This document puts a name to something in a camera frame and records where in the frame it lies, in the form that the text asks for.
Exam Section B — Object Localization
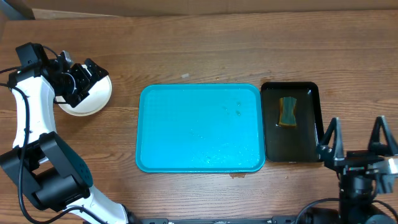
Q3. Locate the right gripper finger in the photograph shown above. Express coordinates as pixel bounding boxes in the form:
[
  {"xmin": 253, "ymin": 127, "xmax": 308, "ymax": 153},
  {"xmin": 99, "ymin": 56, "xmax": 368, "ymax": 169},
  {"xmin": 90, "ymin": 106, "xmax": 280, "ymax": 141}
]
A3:
[
  {"xmin": 317, "ymin": 118, "xmax": 344, "ymax": 159},
  {"xmin": 368, "ymin": 116, "xmax": 397, "ymax": 156}
]

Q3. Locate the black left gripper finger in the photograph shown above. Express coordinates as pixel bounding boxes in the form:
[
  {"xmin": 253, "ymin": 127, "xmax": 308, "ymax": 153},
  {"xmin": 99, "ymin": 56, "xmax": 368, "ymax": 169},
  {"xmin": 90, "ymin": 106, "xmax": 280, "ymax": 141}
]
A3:
[
  {"xmin": 85, "ymin": 58, "xmax": 109, "ymax": 85},
  {"xmin": 70, "ymin": 63, "xmax": 91, "ymax": 96}
]

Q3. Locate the white plate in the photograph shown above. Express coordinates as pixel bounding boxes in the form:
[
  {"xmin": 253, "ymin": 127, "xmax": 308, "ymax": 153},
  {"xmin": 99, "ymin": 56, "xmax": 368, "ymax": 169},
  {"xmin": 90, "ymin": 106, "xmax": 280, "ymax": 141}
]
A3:
[{"xmin": 55, "ymin": 75, "xmax": 113, "ymax": 106}]

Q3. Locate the yellow green sponge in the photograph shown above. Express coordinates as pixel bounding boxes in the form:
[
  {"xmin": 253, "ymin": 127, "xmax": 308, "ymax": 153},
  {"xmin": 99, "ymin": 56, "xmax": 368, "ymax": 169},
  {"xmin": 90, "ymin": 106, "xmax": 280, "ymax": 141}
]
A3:
[{"xmin": 277, "ymin": 96, "xmax": 297, "ymax": 127}]

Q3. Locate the yellow-green plate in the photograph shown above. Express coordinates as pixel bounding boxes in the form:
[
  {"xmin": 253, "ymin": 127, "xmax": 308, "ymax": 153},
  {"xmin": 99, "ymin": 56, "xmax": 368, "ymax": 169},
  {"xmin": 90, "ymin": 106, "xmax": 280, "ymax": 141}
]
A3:
[{"xmin": 60, "ymin": 103, "xmax": 106, "ymax": 116}]

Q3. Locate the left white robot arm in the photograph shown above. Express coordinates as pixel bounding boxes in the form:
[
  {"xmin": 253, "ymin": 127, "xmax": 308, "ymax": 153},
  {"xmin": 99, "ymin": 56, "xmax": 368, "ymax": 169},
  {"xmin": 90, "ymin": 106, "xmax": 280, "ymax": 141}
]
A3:
[{"xmin": 1, "ymin": 57, "xmax": 141, "ymax": 223}]

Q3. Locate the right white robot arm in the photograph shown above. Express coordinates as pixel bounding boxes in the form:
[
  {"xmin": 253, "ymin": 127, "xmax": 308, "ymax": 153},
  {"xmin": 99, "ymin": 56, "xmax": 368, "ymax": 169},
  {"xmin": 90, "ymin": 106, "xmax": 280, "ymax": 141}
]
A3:
[{"xmin": 136, "ymin": 82, "xmax": 397, "ymax": 223}]

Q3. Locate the black water tray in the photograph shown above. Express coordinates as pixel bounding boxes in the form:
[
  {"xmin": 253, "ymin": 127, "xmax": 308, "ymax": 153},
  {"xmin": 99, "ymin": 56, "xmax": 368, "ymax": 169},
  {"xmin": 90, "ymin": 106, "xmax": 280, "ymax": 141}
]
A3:
[{"xmin": 261, "ymin": 82, "xmax": 324, "ymax": 162}]

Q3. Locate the blue plastic tray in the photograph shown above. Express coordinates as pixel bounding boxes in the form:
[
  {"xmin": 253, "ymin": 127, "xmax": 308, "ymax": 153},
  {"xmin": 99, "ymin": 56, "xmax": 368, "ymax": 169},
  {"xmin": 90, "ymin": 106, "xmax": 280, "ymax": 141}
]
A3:
[{"xmin": 136, "ymin": 83, "xmax": 266, "ymax": 173}]

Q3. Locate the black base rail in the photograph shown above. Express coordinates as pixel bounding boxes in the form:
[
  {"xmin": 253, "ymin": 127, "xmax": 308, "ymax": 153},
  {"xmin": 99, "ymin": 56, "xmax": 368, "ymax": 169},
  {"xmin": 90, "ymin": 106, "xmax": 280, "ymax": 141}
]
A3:
[{"xmin": 134, "ymin": 215, "xmax": 296, "ymax": 224}]

